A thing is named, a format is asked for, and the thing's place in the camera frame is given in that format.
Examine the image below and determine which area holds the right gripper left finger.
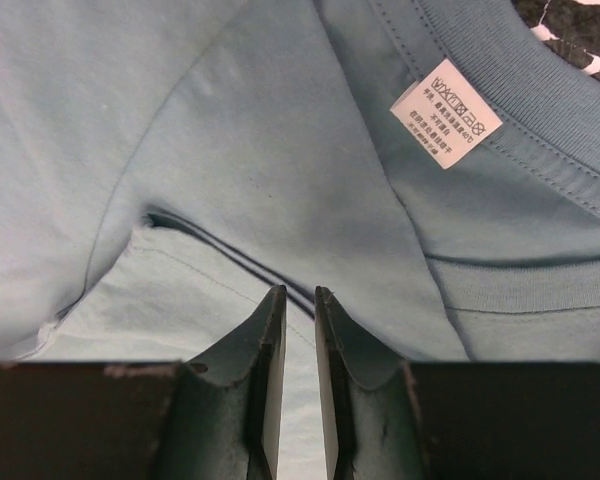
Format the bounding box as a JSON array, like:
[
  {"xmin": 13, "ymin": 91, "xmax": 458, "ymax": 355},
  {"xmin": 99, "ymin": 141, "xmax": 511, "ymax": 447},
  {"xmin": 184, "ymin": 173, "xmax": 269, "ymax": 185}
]
[{"xmin": 152, "ymin": 286, "xmax": 287, "ymax": 479}]

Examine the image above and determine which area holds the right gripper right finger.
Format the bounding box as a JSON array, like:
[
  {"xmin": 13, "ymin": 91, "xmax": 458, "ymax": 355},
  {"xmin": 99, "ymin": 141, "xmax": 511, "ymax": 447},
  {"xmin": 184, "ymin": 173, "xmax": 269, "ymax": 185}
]
[{"xmin": 314, "ymin": 286, "xmax": 426, "ymax": 479}]

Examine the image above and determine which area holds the blue-grey t shirt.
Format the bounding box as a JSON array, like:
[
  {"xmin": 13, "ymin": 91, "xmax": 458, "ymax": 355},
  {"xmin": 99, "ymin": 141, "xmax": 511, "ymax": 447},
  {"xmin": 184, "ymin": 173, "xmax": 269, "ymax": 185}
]
[{"xmin": 0, "ymin": 1, "xmax": 600, "ymax": 479}]

